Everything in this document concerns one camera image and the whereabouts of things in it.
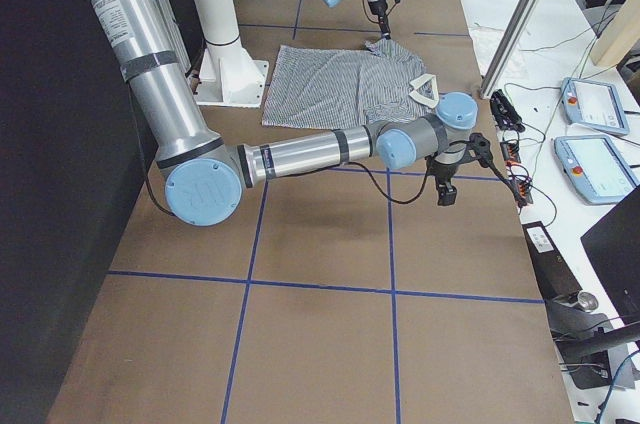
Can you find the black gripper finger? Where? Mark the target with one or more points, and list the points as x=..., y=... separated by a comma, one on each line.
x=384, y=27
x=447, y=194

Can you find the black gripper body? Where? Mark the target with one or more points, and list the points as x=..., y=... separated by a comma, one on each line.
x=443, y=174
x=379, y=8

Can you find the striped polo shirt white collar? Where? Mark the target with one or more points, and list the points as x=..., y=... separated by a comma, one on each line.
x=340, y=89

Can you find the orange black terminal block strip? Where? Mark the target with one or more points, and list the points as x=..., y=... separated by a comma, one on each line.
x=519, y=177

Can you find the black connector bundle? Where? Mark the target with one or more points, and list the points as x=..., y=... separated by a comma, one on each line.
x=504, y=113

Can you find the black box with white label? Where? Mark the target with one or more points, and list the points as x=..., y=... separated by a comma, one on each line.
x=553, y=275

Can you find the lower blue teach pendant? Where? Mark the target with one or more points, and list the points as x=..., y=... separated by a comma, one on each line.
x=595, y=168

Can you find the blue teach pendant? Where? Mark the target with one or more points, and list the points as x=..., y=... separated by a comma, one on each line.
x=595, y=168
x=594, y=104

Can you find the upper blue teach pendant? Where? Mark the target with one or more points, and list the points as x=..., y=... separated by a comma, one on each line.
x=594, y=104

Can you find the black monitor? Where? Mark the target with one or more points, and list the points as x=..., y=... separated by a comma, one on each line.
x=612, y=247

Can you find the silver round knob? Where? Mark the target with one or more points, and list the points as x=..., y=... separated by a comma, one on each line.
x=586, y=301

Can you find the wooden beam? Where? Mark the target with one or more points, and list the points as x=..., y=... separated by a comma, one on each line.
x=620, y=35

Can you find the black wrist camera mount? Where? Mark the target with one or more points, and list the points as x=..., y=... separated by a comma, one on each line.
x=477, y=149

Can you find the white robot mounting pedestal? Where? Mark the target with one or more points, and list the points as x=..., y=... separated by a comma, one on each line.
x=228, y=75

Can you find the aluminium frame post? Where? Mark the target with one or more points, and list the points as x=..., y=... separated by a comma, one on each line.
x=507, y=45

